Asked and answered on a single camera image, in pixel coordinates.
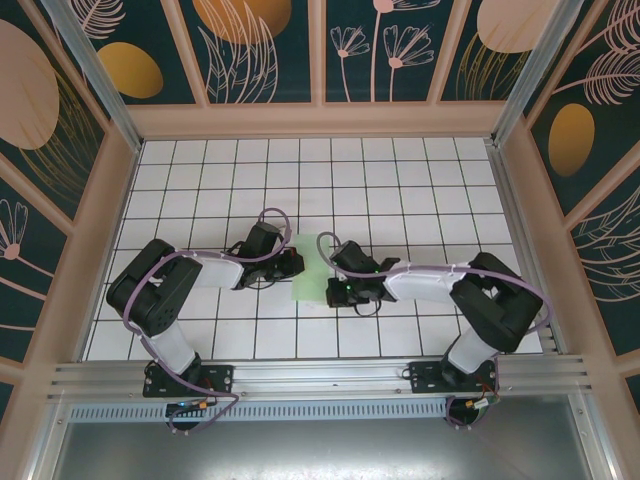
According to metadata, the aluminium side rail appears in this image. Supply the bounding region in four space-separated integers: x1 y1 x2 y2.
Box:
487 142 569 354

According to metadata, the long aluminium mounting rail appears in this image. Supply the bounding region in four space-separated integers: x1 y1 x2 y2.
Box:
47 353 594 401

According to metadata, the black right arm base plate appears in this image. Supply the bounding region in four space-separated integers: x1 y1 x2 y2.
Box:
408 359 501 396

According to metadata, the light green paper sheet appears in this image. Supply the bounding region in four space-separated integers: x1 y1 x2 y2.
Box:
289 232 334 304

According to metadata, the small circuit board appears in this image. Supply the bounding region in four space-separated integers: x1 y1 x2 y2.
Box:
462 396 502 415
167 398 212 415

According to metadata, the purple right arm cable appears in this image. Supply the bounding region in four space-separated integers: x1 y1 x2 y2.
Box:
317 231 551 432

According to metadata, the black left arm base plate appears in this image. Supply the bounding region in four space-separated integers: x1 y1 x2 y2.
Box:
143 362 236 399

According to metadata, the slotted grey cable tray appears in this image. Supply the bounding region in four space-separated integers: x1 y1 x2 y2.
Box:
67 402 450 422

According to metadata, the aluminium corner post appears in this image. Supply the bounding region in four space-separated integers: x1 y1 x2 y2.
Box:
491 0 597 147
39 0 145 152

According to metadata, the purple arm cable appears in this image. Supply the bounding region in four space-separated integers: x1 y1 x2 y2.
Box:
317 231 551 432
122 207 294 437

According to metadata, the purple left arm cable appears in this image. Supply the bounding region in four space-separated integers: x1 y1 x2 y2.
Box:
122 207 294 437

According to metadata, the grey metal sheet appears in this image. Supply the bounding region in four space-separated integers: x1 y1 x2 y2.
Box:
52 419 599 480

